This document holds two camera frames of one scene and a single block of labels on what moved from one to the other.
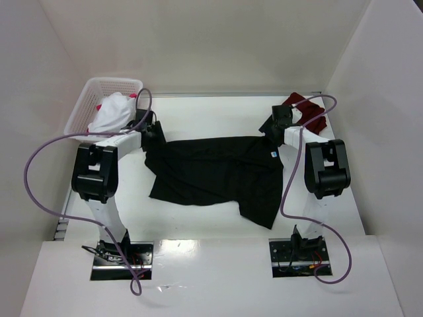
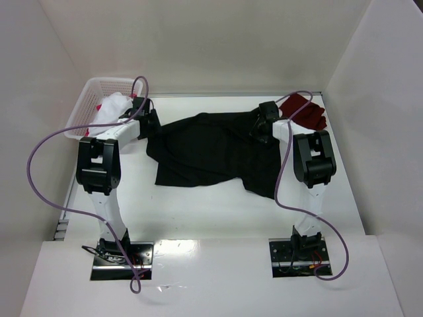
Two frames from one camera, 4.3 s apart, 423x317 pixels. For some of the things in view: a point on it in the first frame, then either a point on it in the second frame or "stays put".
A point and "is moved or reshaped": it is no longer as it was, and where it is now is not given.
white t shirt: [115, 111] stays put
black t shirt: [201, 171] is moved or reshaped
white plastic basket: [96, 89] stays put
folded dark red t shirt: [310, 111] stays put
